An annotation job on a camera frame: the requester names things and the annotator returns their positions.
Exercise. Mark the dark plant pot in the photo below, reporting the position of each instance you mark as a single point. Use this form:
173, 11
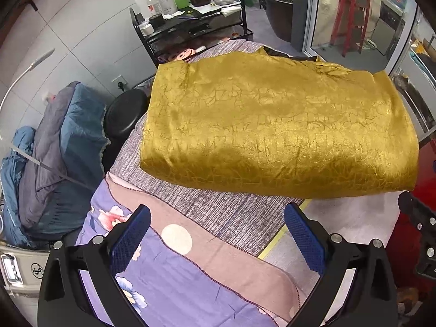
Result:
279, 17

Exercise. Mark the blue quilt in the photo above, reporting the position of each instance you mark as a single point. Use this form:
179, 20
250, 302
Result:
15, 184

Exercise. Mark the white jar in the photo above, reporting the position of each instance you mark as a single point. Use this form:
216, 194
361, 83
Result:
140, 3

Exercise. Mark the white paper towel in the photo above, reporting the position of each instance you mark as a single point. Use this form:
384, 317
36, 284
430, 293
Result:
231, 10

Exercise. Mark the white beauty machine with screen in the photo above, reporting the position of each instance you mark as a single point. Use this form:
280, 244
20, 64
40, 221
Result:
34, 269

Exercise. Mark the glass sliding door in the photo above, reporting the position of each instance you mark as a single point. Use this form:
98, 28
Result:
303, 10

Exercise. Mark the translucent grey pole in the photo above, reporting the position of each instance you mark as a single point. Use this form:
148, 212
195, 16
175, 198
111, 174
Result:
51, 167

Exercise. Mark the gold satin padded jacket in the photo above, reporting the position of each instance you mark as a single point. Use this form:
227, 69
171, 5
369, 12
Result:
272, 126

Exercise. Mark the grey striped cloth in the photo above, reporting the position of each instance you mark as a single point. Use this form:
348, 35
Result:
221, 218

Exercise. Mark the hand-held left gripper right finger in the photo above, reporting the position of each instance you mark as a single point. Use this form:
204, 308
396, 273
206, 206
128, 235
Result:
305, 238

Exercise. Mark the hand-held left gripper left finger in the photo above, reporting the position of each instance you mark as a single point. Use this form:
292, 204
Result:
131, 236

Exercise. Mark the red ladder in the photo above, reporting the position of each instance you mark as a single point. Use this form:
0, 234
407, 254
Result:
354, 13

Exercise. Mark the black jar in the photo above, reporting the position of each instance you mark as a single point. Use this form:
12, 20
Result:
156, 21

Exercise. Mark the black round stool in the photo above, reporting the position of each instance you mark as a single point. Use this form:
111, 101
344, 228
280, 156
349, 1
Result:
124, 115

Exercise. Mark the purple floral bedsheet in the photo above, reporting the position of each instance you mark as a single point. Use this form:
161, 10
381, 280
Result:
170, 279

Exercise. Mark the massage bed with teal cover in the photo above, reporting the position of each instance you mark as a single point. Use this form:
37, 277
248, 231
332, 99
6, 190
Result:
85, 126

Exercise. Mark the white wall outlet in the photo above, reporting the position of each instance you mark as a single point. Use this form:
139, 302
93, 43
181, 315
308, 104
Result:
48, 97
120, 82

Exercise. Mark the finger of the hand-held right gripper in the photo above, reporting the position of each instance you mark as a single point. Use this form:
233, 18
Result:
417, 213

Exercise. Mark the small white bottle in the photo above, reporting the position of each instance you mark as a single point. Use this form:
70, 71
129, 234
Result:
155, 3

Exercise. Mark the grey blanket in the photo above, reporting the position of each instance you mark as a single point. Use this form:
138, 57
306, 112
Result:
47, 163

